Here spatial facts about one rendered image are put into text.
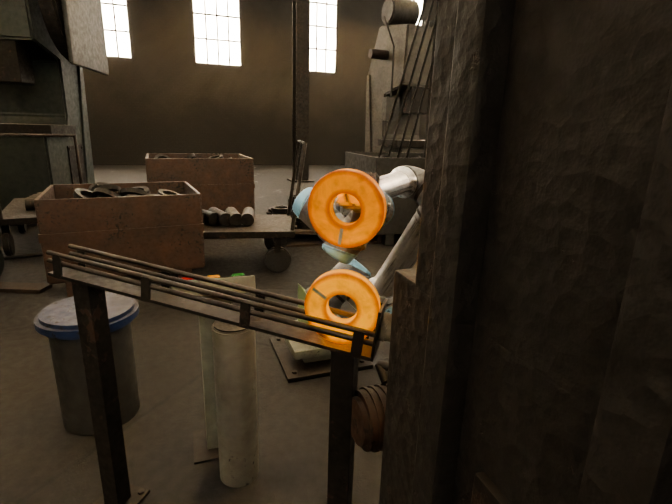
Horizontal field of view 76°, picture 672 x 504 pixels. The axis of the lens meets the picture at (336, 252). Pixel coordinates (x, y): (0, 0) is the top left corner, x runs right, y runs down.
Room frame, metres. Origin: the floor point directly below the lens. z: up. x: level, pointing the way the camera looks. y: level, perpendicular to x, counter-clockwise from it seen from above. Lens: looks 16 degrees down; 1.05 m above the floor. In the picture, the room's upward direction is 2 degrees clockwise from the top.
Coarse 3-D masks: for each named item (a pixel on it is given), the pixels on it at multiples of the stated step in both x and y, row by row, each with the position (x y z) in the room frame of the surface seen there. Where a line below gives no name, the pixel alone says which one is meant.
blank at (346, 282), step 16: (336, 272) 0.81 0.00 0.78; (352, 272) 0.82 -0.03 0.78; (320, 288) 0.81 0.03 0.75; (336, 288) 0.80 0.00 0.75; (352, 288) 0.80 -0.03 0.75; (368, 288) 0.79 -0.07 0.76; (304, 304) 0.82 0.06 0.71; (320, 304) 0.81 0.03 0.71; (368, 304) 0.79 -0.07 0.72; (336, 320) 0.81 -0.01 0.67; (352, 320) 0.80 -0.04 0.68; (368, 320) 0.79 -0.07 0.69
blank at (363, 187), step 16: (336, 176) 0.83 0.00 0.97; (352, 176) 0.82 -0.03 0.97; (368, 176) 0.83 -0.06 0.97; (320, 192) 0.84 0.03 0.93; (336, 192) 0.83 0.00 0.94; (352, 192) 0.82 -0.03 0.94; (368, 192) 0.81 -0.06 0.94; (320, 208) 0.84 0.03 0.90; (368, 208) 0.81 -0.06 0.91; (384, 208) 0.81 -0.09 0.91; (320, 224) 0.84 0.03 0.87; (336, 224) 0.83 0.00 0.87; (352, 224) 0.82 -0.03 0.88; (368, 224) 0.81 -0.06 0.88; (336, 240) 0.83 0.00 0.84; (352, 240) 0.82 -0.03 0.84; (368, 240) 0.81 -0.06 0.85
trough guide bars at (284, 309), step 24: (72, 264) 0.96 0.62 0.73; (96, 264) 0.94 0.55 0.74; (120, 264) 1.00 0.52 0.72; (144, 264) 0.98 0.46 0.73; (144, 288) 0.90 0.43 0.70; (168, 288) 0.89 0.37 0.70; (192, 288) 0.87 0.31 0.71; (216, 288) 0.93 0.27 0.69; (240, 288) 0.91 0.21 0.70; (240, 312) 0.84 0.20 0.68; (288, 312) 0.81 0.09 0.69; (336, 312) 0.85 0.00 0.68; (336, 336) 0.78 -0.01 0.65; (360, 336) 0.77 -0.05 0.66
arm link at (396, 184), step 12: (396, 168) 1.59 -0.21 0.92; (408, 168) 1.57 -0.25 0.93; (420, 168) 1.62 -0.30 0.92; (384, 180) 1.44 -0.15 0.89; (396, 180) 1.48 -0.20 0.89; (408, 180) 1.54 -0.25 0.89; (420, 180) 1.57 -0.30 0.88; (396, 192) 1.48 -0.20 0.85; (408, 192) 1.56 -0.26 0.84; (300, 204) 1.17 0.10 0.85; (300, 216) 1.17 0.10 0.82; (312, 228) 1.15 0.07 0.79
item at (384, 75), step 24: (408, 0) 6.75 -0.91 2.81; (408, 24) 6.16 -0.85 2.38; (432, 24) 6.92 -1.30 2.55; (384, 48) 6.65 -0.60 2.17; (408, 48) 6.15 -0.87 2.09; (384, 72) 6.61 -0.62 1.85; (408, 72) 6.17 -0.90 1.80; (384, 96) 6.60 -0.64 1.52; (408, 96) 6.31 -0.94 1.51; (384, 120) 6.14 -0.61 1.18; (384, 144) 6.35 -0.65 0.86; (408, 144) 6.11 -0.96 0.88
